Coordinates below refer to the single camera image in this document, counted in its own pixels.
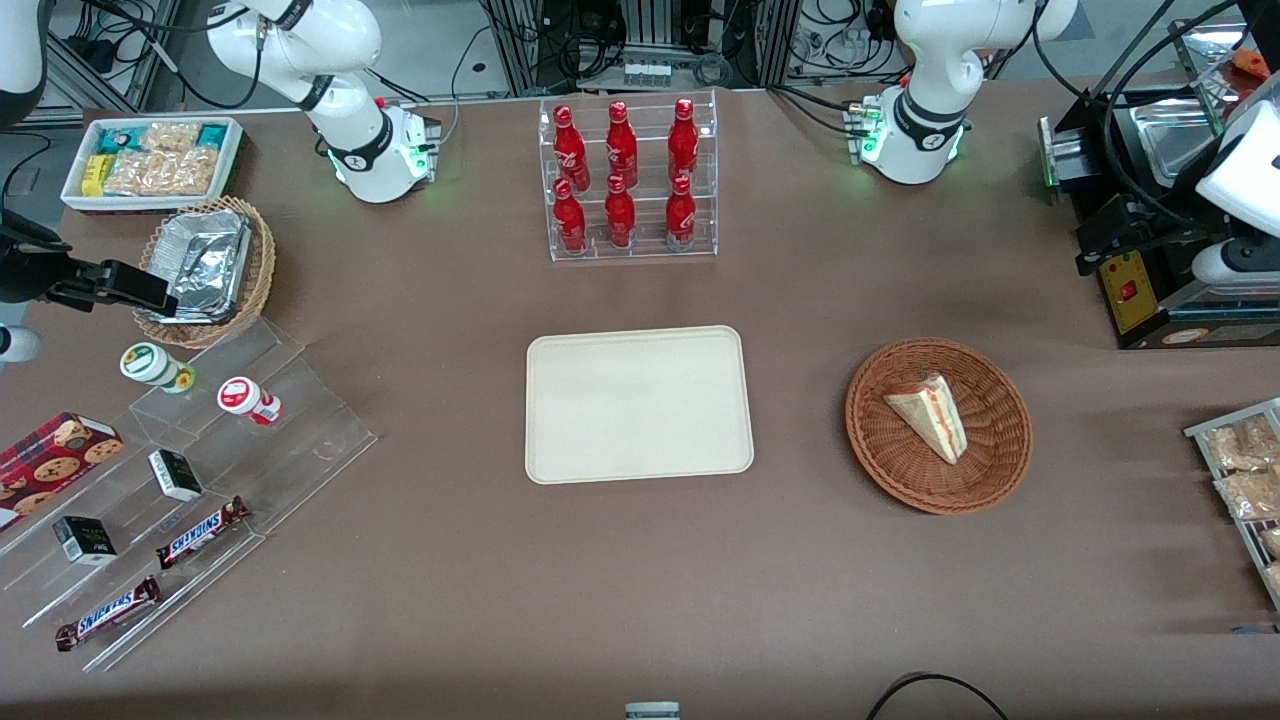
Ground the steel food pan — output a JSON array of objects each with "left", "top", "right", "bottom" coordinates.
[{"left": 1128, "top": 98, "right": 1226, "bottom": 186}]

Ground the black hot food warmer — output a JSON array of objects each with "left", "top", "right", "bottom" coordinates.
[{"left": 1038, "top": 0, "right": 1280, "bottom": 351}]

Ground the red cola bottle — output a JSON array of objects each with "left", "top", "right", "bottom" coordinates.
[
  {"left": 664, "top": 173, "right": 698, "bottom": 247},
  {"left": 604, "top": 174, "right": 638, "bottom": 249},
  {"left": 552, "top": 104, "right": 592, "bottom": 193},
  {"left": 553, "top": 178, "right": 589, "bottom": 254},
  {"left": 605, "top": 100, "right": 640, "bottom": 189},
  {"left": 667, "top": 97, "right": 700, "bottom": 184}
]

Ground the clear acrylic bottle rack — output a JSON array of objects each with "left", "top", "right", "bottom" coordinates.
[{"left": 538, "top": 89, "right": 720, "bottom": 264}]

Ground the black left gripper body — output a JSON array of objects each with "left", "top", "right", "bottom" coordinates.
[{"left": 1075, "top": 194, "right": 1167, "bottom": 277}]

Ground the clear bag of crackers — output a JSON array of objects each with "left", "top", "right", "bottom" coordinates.
[
  {"left": 104, "top": 147, "right": 220, "bottom": 197},
  {"left": 140, "top": 121, "right": 203, "bottom": 154}
]

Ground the triangular sandwich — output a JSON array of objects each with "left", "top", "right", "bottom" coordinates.
[{"left": 883, "top": 373, "right": 969, "bottom": 467}]

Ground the beige rectangular serving tray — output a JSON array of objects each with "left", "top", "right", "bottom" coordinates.
[{"left": 525, "top": 325, "right": 755, "bottom": 486}]

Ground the white rectangular snack bin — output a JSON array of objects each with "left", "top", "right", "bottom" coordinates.
[{"left": 60, "top": 116, "right": 245, "bottom": 216}]

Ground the green lid yogurt cup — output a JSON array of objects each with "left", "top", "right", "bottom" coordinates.
[{"left": 119, "top": 342, "right": 196, "bottom": 395}]

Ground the small black carton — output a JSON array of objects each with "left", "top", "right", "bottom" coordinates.
[
  {"left": 148, "top": 449, "right": 205, "bottom": 503},
  {"left": 52, "top": 516, "right": 118, "bottom": 567}
]

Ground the grey wire rack tray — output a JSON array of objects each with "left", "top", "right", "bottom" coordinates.
[{"left": 1184, "top": 397, "right": 1280, "bottom": 612}]

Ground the clear bag of snacks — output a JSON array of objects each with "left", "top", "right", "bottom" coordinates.
[
  {"left": 1204, "top": 414, "right": 1280, "bottom": 472},
  {"left": 1214, "top": 467, "right": 1280, "bottom": 522}
]

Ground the black floor cable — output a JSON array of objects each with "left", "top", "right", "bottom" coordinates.
[{"left": 864, "top": 671, "right": 1012, "bottom": 720}]

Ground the brown round wicker basket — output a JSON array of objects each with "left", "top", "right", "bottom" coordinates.
[{"left": 845, "top": 338, "right": 1033, "bottom": 516}]

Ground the aluminium equipment frame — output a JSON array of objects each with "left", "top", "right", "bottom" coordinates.
[{"left": 478, "top": 0, "right": 803, "bottom": 96}]

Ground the clear acrylic step display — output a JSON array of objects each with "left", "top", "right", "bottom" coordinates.
[{"left": 0, "top": 317, "right": 380, "bottom": 674}]

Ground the tan wicker basket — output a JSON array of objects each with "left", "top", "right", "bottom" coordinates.
[{"left": 132, "top": 195, "right": 278, "bottom": 350}]

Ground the Snickers chocolate bar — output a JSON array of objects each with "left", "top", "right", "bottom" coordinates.
[
  {"left": 155, "top": 496, "right": 252, "bottom": 571},
  {"left": 54, "top": 575, "right": 163, "bottom": 653}
]

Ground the red lid yogurt cup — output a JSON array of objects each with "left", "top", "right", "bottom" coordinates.
[{"left": 217, "top": 376, "right": 283, "bottom": 427}]

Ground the aluminium foil container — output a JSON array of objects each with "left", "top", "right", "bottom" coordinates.
[{"left": 140, "top": 208, "right": 253, "bottom": 325}]

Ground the red tartan cookie box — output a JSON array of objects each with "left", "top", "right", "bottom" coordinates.
[{"left": 0, "top": 411, "right": 125, "bottom": 534}]

